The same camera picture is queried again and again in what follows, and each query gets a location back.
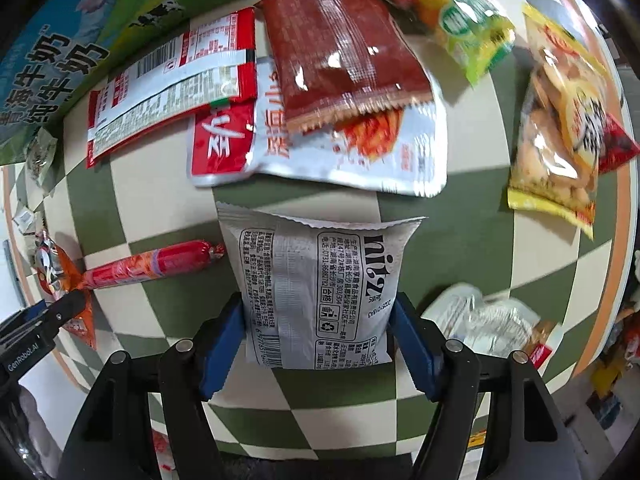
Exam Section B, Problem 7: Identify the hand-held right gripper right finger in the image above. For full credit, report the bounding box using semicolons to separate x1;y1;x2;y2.
390;291;583;480

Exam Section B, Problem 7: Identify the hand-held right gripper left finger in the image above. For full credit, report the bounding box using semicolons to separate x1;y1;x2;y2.
59;291;246;480

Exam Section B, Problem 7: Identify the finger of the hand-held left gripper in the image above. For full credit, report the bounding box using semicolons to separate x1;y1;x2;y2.
15;289;90;336

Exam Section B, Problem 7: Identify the orange foil snack packet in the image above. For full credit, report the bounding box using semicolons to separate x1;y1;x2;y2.
32;230;98;351

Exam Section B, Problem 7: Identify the red sausage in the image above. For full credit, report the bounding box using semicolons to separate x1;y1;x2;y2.
82;241;226;291

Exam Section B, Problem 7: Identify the white snack packet black print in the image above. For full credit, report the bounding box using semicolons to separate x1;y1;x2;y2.
216;202;428;372

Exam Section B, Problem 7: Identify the silver red snack packet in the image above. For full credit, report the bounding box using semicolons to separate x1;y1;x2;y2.
187;57;448;198

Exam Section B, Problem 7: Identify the red white packet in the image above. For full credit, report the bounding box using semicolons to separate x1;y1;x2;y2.
86;7;260;170

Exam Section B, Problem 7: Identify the blue green cardboard box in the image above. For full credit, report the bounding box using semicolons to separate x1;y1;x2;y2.
0;0;278;166

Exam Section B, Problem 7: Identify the yellow biscuit bag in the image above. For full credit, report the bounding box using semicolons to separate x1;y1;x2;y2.
507;4;640;238

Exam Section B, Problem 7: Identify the dark red clear packet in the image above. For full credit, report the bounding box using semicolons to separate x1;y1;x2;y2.
255;0;435;135

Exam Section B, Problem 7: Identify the clear silver snack packet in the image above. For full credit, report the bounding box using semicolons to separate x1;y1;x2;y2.
422;284;563;371

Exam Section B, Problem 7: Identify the small white packet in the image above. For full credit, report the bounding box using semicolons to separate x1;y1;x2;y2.
12;207;36;236

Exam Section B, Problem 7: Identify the green white checkered tablecloth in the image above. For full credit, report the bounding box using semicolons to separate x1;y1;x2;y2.
0;0;631;461

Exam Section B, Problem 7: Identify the small green packet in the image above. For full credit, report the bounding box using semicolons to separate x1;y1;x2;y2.
25;127;58;186

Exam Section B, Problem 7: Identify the colourful candy bag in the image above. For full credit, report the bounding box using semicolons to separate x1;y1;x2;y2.
340;0;516;86

